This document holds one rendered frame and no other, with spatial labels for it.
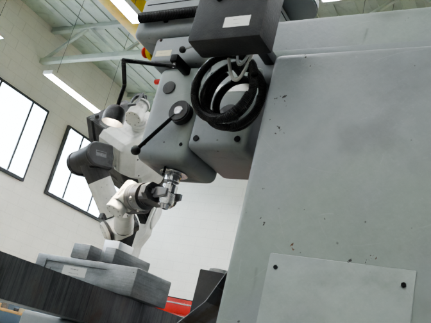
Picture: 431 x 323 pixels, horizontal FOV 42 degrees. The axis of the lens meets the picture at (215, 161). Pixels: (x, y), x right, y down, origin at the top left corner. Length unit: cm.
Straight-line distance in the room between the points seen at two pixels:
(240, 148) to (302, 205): 33
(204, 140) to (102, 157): 65
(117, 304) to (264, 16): 76
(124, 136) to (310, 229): 113
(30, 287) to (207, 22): 73
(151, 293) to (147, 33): 87
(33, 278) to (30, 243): 1034
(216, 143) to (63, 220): 1058
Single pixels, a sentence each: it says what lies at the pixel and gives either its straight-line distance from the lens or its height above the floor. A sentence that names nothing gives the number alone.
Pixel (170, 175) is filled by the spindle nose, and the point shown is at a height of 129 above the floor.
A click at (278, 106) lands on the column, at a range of 136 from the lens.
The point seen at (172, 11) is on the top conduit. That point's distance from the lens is 183.
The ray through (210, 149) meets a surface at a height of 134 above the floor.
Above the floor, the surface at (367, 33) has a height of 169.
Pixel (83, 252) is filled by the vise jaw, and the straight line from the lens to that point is 150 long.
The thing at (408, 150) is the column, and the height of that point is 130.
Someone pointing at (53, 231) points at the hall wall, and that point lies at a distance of 1188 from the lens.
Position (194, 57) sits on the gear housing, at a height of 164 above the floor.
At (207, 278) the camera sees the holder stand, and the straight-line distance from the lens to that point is 192.
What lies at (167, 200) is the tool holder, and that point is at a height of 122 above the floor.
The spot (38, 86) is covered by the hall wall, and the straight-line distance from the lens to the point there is 1150.
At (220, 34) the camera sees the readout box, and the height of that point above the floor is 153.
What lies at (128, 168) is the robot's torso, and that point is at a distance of 217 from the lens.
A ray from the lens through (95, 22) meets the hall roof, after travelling 1107.
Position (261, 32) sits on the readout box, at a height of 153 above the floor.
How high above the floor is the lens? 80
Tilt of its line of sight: 19 degrees up
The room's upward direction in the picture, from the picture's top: 14 degrees clockwise
